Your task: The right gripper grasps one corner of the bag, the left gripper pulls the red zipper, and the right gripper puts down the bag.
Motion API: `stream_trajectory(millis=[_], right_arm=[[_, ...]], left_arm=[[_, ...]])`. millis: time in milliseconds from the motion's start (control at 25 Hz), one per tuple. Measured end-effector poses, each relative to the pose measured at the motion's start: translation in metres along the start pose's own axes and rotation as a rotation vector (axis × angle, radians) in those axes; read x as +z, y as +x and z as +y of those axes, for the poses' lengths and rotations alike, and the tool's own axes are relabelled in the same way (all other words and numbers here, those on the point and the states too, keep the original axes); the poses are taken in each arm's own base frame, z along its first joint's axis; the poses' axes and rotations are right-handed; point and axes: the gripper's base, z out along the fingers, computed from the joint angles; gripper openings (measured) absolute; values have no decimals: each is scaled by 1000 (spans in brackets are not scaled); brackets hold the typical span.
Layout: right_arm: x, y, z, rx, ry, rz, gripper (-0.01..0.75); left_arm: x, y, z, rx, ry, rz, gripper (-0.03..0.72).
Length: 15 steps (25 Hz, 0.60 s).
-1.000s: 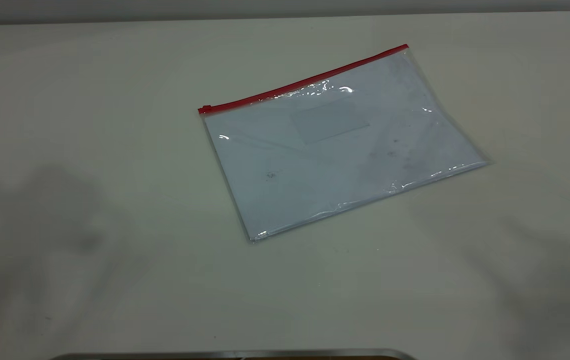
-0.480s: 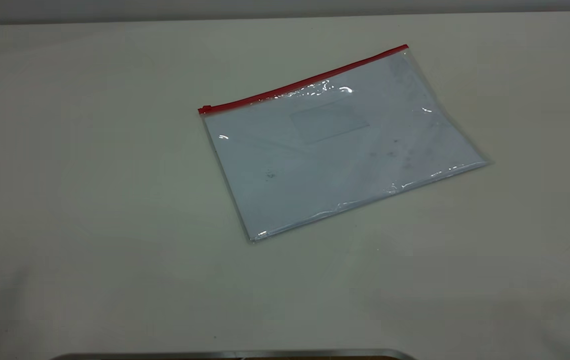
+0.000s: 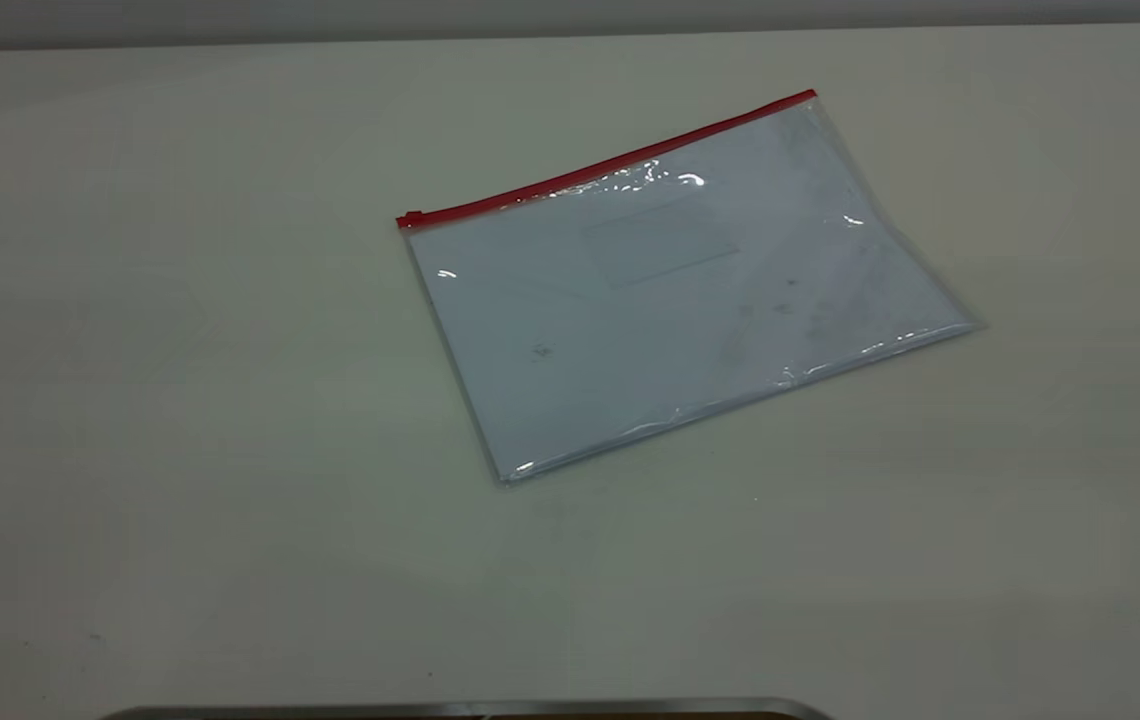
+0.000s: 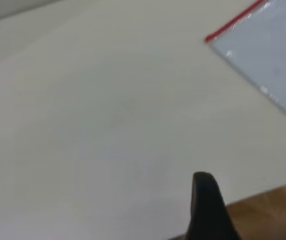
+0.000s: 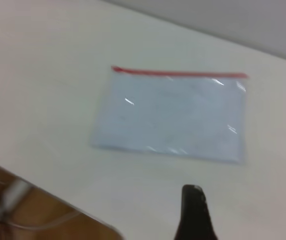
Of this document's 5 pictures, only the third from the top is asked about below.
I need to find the clear red-zip document pouch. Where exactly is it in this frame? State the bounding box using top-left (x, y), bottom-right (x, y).
top-left (396, 89), bottom-right (981, 487)

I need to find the metal table edge trim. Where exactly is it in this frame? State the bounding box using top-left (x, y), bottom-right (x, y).
top-left (100, 697), bottom-right (831, 720)

